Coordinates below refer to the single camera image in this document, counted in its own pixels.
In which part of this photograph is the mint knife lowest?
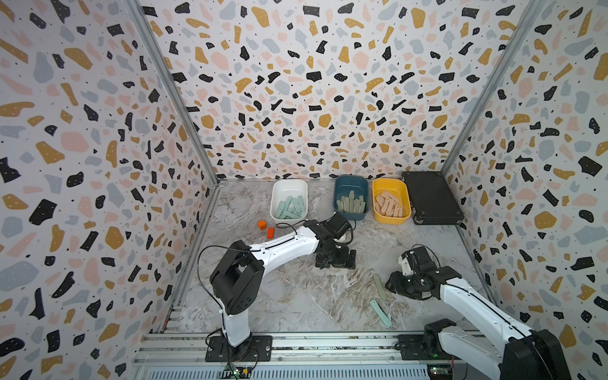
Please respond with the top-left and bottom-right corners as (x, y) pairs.
(370, 299), (392, 327)

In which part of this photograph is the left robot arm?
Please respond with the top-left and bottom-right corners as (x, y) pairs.
(204, 213), (356, 349)

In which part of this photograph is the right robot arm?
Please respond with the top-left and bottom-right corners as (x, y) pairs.
(385, 245), (571, 379)

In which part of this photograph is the dark teal storage box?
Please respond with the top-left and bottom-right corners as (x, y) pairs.
(333, 175), (370, 222)

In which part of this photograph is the white storage box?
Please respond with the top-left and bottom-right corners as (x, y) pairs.
(270, 179), (308, 224)

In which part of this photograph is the yellow storage box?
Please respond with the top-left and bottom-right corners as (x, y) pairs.
(372, 178), (412, 225)

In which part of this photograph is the black case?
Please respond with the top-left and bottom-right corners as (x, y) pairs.
(402, 171), (464, 225)

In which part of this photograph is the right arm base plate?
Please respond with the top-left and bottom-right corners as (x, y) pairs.
(394, 333), (460, 361)

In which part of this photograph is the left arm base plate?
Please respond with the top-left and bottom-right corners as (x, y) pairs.
(205, 335), (272, 363)

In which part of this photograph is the aluminium front rail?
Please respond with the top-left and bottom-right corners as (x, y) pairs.
(134, 331), (489, 379)

